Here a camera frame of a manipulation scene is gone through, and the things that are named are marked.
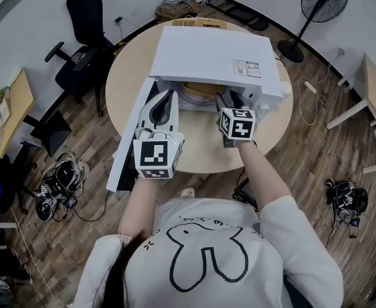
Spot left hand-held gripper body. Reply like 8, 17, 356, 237
132, 126, 186, 180

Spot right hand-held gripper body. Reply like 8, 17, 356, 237
219, 107, 257, 149

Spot tan plastic tray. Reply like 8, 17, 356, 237
182, 82, 224, 101

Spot white microwave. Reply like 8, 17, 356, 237
106, 26, 293, 193

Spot person's right forearm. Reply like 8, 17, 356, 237
237, 139, 293, 211

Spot person's left forearm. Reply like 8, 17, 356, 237
119, 175, 158, 237

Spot round wooden table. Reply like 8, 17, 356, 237
105, 17, 294, 175

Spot black screen device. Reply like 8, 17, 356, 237
232, 176, 259, 211

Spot flat cardboard box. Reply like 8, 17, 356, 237
172, 17, 228, 30

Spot black mesh office chair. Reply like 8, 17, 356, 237
45, 0, 115, 117

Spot black floor mats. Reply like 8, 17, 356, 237
207, 0, 269, 31

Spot blue box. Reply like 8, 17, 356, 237
19, 136, 43, 149

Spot person's white printed shirt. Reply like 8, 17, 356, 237
69, 196, 345, 308

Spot small wooden side desk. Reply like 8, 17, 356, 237
0, 67, 72, 158

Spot black standing fan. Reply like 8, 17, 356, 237
277, 0, 350, 64

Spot white desk telephone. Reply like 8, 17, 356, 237
0, 103, 12, 123

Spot pile of gear and cables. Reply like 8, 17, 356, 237
325, 177, 368, 237
35, 151, 89, 221

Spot coil of beige cables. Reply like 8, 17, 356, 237
155, 0, 201, 21

